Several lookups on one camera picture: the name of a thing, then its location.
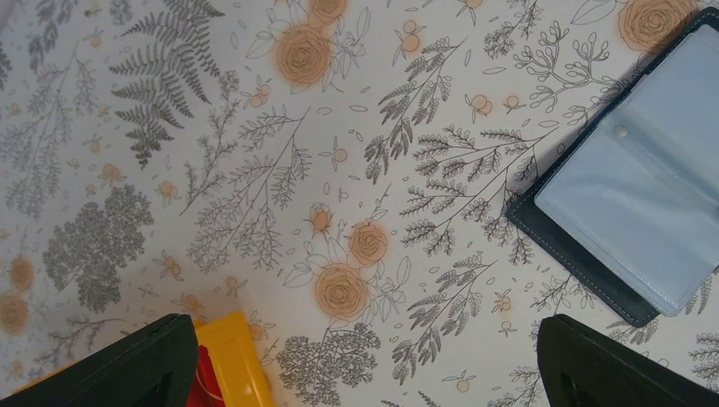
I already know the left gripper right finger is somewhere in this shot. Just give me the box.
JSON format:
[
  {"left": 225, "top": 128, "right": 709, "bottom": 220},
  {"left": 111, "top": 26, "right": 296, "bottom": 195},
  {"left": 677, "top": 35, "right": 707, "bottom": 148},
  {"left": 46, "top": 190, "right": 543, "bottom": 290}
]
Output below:
[{"left": 537, "top": 315, "right": 718, "bottom": 406}]

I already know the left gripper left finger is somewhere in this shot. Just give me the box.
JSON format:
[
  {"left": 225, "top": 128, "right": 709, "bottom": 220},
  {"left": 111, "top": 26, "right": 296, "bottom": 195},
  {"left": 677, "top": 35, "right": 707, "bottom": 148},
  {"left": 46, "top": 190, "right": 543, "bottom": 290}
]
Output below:
[{"left": 1, "top": 314, "right": 199, "bottom": 406}]

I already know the blue leather card holder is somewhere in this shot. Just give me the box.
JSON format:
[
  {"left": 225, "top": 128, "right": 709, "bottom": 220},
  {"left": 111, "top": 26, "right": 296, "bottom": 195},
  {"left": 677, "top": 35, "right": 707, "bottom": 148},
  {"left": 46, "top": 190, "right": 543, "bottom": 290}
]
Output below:
[{"left": 506, "top": 7, "right": 718, "bottom": 327}]

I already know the orange bin left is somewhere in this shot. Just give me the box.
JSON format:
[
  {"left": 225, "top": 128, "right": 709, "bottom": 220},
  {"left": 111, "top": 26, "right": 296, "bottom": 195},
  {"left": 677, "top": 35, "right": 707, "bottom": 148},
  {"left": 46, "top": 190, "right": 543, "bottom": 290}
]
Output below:
[{"left": 11, "top": 311, "right": 277, "bottom": 407}]

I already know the floral table mat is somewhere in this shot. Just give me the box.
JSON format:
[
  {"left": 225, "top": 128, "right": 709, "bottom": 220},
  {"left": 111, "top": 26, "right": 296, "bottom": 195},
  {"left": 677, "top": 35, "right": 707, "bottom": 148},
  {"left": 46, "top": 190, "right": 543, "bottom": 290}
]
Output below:
[{"left": 1, "top": 1, "right": 718, "bottom": 406}]

